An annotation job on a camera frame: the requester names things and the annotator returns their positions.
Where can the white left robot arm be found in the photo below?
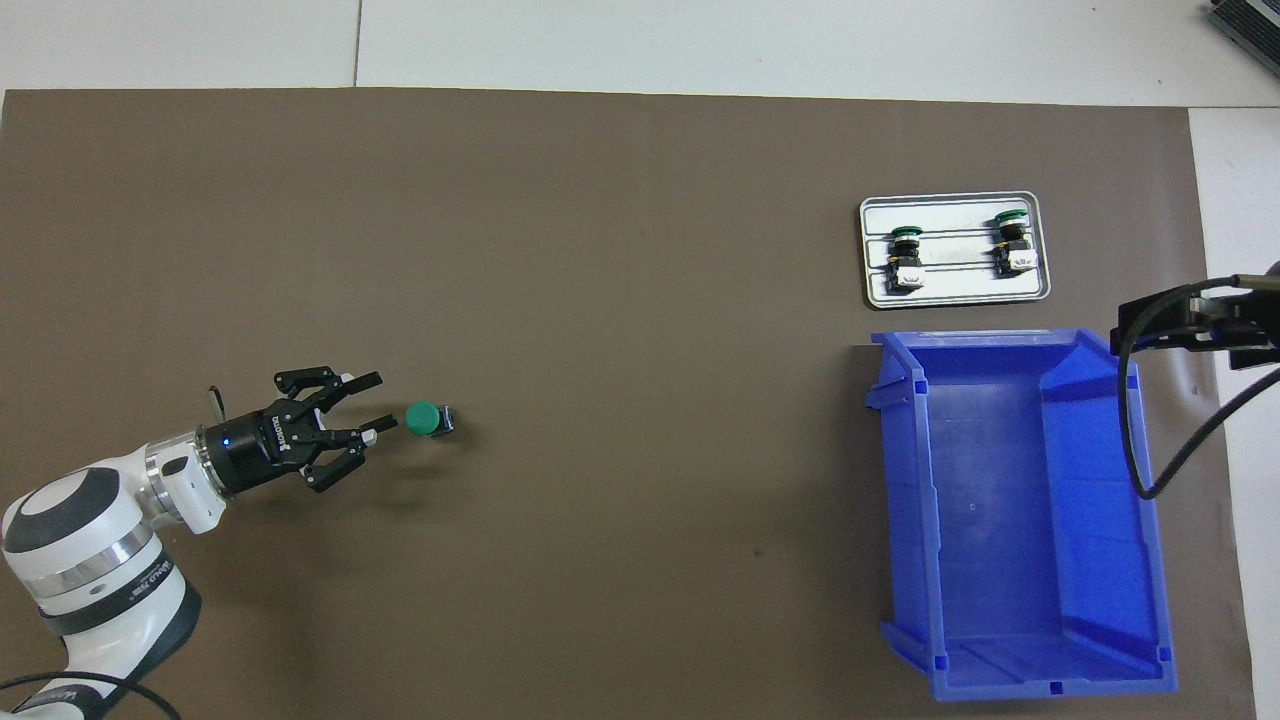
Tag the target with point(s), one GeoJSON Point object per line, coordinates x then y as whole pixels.
{"type": "Point", "coordinates": [90, 560]}

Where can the green push button switch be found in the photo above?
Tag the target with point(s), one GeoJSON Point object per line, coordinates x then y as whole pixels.
{"type": "Point", "coordinates": [1015, 258]}
{"type": "Point", "coordinates": [422, 418]}
{"type": "Point", "coordinates": [905, 270]}

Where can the silver metal tray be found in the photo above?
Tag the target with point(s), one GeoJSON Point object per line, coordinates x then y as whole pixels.
{"type": "Point", "coordinates": [950, 213]}

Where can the brown paper table mat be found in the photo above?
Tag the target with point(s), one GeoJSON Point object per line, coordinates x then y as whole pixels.
{"type": "Point", "coordinates": [600, 300]}

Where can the blue plastic storage bin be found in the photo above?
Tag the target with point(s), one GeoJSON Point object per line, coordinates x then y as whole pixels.
{"type": "Point", "coordinates": [1000, 520]}

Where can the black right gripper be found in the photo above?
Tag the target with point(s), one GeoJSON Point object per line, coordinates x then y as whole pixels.
{"type": "Point", "coordinates": [1240, 325]}

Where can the grey ribbed device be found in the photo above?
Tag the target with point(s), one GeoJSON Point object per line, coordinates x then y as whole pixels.
{"type": "Point", "coordinates": [1255, 25]}

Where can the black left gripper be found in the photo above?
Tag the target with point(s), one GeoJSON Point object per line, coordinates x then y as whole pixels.
{"type": "Point", "coordinates": [260, 445]}

